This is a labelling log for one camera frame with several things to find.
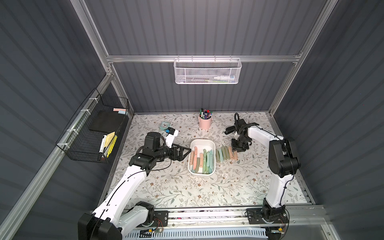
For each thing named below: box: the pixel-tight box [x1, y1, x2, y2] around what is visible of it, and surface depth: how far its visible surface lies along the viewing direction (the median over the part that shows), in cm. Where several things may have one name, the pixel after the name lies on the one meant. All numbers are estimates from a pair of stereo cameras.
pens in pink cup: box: [199, 108, 213, 120], surface depth 105 cm
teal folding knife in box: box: [209, 149, 214, 174], surface depth 93 cm
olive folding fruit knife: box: [224, 145, 231, 160], surface depth 98 cm
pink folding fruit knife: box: [228, 146, 234, 160], surface depth 98 cm
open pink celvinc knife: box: [193, 146, 198, 170], surface depth 95 cm
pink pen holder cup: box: [198, 113, 213, 130], surface depth 110 cm
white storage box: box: [188, 139, 216, 176], surface depth 95 cm
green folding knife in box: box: [202, 148, 207, 174], surface depth 94 cm
